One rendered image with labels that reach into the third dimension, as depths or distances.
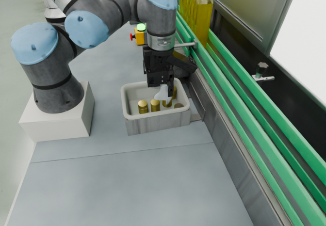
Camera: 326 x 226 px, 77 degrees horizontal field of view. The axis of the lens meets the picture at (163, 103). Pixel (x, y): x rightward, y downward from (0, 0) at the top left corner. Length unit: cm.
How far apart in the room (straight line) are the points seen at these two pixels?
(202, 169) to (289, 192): 26
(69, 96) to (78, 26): 31
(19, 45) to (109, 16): 26
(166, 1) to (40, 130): 54
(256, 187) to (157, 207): 25
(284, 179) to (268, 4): 48
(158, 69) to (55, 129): 38
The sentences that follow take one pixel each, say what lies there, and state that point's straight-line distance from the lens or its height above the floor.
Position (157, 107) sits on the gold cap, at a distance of 73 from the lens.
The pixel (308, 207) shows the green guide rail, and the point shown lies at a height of 95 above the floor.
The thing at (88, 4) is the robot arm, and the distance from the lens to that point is 46.
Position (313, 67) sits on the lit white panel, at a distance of 60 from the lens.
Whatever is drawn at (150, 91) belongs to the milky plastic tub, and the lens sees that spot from 79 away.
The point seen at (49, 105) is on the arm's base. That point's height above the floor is 88.
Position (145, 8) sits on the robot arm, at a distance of 52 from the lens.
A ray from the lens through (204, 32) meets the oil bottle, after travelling 85.
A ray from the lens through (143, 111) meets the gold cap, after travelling 73.
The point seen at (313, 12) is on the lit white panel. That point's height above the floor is 114.
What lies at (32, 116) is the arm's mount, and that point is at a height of 85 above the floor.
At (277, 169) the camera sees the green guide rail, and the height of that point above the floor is 94.
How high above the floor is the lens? 132
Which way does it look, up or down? 45 degrees down
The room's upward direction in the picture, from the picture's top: straight up
